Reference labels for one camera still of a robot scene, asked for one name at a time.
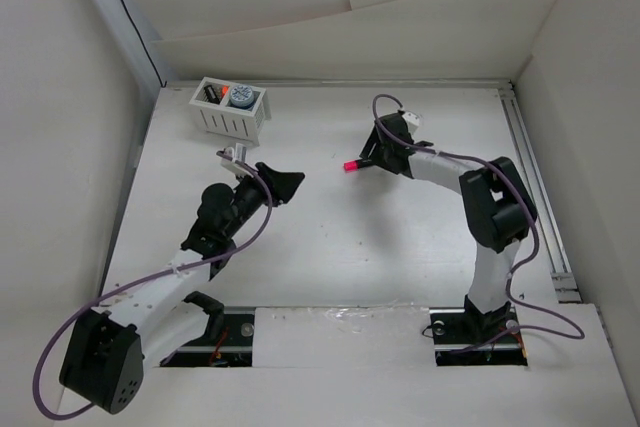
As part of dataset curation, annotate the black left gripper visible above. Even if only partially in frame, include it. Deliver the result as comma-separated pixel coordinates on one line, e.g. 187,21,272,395
224,163,302,238

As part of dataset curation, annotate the pink cap black highlighter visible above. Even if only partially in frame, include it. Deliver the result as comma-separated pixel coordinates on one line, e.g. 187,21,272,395
343,159,374,173

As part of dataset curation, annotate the blue cap black highlighter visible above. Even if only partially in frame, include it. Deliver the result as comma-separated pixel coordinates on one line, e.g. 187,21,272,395
202,84,225,105

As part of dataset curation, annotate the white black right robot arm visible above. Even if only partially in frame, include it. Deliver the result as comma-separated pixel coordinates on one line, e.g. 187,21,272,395
360,110,537,341

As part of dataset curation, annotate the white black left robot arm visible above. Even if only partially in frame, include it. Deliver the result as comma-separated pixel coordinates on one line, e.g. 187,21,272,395
59,161,305,414

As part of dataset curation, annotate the white slotted organizer box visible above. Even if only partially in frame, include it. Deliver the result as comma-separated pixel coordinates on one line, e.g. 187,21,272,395
188,77,272,145

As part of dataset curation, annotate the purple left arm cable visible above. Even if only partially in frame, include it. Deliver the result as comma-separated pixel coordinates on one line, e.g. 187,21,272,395
31,146,275,421

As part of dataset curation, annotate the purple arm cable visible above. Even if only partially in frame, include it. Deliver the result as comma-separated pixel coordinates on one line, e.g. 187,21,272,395
371,93,586,353
31,146,275,421

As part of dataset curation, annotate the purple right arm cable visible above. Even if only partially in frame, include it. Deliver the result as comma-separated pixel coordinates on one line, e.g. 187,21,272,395
371,93,586,353

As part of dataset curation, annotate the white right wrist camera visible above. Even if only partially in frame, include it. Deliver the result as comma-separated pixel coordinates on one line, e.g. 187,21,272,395
400,110,422,134

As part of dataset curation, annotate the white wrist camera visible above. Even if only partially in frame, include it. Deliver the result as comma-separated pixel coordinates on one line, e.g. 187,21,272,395
216,143,247,171
400,110,422,134

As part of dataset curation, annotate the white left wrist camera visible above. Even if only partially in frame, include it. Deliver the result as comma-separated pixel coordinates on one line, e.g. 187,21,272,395
216,143,247,171

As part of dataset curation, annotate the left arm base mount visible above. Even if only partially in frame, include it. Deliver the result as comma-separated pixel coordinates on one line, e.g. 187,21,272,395
159,291,256,368

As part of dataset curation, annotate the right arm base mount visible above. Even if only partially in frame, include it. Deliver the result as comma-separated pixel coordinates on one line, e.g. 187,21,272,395
421,298,528,367

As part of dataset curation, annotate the aluminium rail right edge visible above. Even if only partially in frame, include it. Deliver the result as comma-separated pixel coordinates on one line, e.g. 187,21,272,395
498,81,583,304

